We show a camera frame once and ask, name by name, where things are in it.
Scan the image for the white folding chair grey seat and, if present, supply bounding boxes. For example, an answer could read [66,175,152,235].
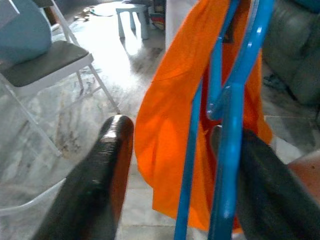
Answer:
[0,0,121,158]

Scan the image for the orange shirt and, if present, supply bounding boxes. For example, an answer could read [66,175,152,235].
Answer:
[134,0,273,233]

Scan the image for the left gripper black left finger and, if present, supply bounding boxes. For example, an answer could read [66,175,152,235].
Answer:
[32,114,136,240]

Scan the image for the crumpled beige cloth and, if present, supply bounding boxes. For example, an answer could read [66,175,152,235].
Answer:
[74,6,113,20]

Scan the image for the white hanging garment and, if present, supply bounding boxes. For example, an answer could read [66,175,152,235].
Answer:
[164,0,201,51]

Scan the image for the small white child chair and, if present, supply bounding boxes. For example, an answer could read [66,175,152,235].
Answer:
[116,3,151,41]

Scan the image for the grey green leather sofa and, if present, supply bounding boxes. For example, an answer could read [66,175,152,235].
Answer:
[259,0,320,106]

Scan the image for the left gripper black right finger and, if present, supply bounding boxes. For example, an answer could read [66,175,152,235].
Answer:
[234,129,320,240]

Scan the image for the blue plastic hanger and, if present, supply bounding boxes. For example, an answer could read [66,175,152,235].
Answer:
[173,0,276,240]

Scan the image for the pale blue cushion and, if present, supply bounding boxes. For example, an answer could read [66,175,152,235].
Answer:
[0,0,53,63]

